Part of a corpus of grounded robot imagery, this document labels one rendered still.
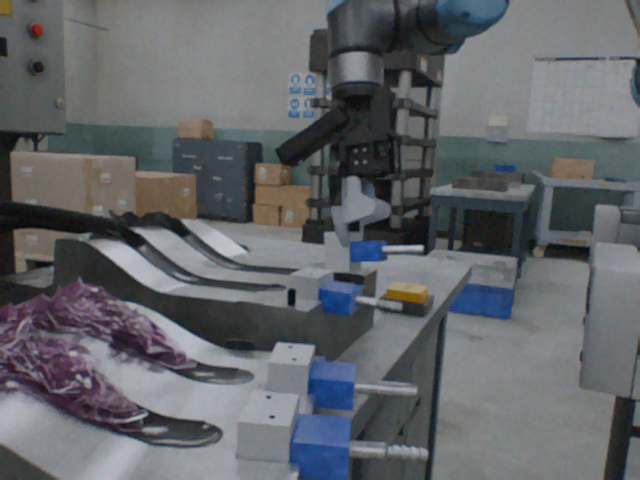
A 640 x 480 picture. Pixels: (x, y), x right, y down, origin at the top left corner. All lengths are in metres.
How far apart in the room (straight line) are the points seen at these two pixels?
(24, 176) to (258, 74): 4.21
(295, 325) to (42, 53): 1.03
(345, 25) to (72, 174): 3.91
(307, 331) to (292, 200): 6.87
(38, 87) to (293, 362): 1.10
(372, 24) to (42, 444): 0.62
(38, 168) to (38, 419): 4.42
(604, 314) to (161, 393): 0.34
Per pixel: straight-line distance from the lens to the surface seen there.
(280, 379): 0.49
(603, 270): 0.43
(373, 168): 0.73
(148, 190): 5.32
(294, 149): 0.78
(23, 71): 1.44
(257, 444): 0.40
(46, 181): 4.75
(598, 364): 0.44
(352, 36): 0.78
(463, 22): 0.69
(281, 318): 0.63
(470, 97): 7.21
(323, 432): 0.41
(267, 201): 7.63
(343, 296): 0.64
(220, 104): 8.48
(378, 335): 0.83
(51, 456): 0.40
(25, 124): 1.43
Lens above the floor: 1.06
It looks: 10 degrees down
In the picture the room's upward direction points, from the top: 3 degrees clockwise
